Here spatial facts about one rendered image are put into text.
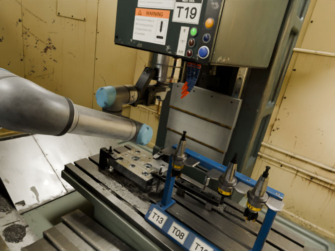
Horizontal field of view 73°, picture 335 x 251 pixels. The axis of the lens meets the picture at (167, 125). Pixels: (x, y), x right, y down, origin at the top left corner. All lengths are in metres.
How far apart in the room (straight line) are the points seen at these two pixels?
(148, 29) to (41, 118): 0.49
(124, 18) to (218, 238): 0.98
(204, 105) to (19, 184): 1.23
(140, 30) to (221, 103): 0.71
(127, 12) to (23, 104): 0.56
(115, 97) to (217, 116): 0.75
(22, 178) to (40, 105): 1.20
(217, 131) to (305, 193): 0.76
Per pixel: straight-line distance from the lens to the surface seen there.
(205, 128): 1.47
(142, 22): 0.88
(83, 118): 0.59
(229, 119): 1.38
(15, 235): 1.42
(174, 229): 1.02
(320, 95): 1.67
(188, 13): 0.77
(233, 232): 1.17
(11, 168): 1.74
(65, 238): 1.27
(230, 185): 0.85
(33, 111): 0.53
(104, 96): 0.82
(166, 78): 0.99
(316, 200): 1.85
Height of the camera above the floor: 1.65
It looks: 20 degrees down
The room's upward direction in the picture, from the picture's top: 10 degrees clockwise
